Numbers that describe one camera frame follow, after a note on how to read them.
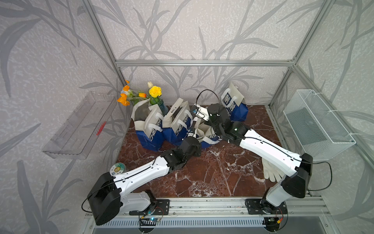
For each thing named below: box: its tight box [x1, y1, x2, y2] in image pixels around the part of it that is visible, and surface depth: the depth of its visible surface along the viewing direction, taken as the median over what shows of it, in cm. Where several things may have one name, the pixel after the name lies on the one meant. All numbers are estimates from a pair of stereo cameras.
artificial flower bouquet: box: [116, 79, 163, 107], surface depth 88 cm
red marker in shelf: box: [96, 121, 107, 136], surface depth 69 cm
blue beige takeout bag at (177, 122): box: [162, 97, 194, 146], surface depth 84 cm
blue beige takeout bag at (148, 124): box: [130, 98, 166, 152], surface depth 86 cm
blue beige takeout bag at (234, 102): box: [221, 81, 249, 122], surface depth 103 cm
